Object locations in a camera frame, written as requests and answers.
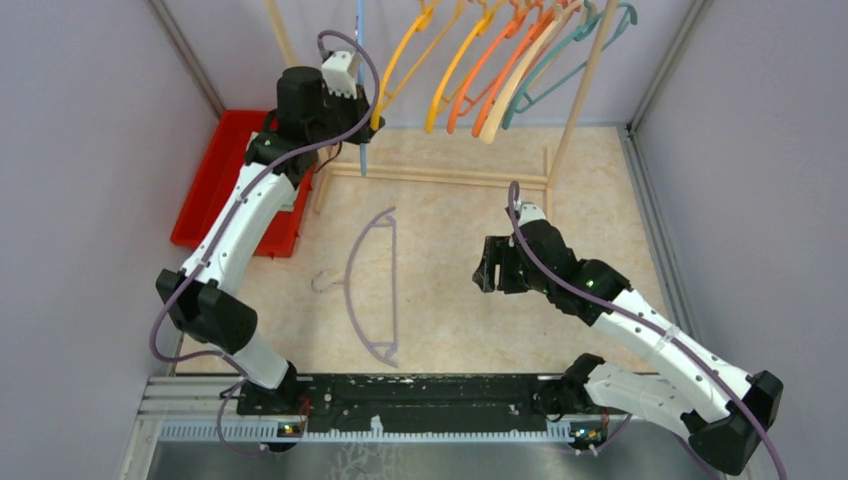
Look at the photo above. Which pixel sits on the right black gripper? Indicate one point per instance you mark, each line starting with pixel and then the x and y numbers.
pixel 498 250

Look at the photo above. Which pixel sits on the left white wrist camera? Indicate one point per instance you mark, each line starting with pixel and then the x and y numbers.
pixel 339 72

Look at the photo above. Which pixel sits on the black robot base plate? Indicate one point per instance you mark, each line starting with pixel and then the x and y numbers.
pixel 422 403

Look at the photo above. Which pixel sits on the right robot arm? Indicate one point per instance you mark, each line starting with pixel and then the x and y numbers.
pixel 722 412

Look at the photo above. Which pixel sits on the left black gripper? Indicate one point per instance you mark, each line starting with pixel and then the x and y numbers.
pixel 359 108

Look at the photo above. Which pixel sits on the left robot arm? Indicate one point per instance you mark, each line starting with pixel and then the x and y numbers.
pixel 200 297

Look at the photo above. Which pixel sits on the yellow hanger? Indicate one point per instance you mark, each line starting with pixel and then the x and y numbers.
pixel 432 22
pixel 448 89

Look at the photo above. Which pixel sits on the wooden hanger rack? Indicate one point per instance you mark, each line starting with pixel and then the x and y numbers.
pixel 531 66

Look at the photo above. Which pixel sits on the red plastic tray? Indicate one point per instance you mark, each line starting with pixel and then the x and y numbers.
pixel 216 178

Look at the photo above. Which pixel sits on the purple hanger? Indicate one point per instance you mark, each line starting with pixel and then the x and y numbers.
pixel 367 280

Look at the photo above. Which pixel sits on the grey cable duct rail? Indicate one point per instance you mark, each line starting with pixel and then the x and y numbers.
pixel 204 407

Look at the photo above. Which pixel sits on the cream hanger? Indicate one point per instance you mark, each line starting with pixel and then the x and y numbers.
pixel 523 73

